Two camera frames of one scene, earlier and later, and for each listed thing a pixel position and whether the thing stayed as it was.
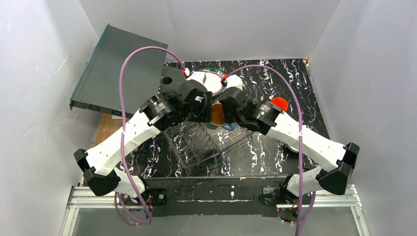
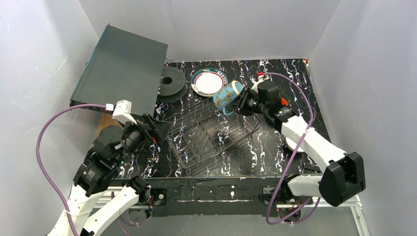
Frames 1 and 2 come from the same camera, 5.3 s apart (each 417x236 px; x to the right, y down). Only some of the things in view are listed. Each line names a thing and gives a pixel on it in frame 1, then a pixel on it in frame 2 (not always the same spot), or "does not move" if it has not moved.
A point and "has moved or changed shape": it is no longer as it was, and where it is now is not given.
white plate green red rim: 213,81 does not move
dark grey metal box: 99,87 does not move
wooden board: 107,126 does not move
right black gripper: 230,112 to 243,103
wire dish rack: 193,142 does not move
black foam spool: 171,80 does not move
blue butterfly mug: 228,127 has moved or changed shape
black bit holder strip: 308,165 does not move
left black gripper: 202,110 to 151,129
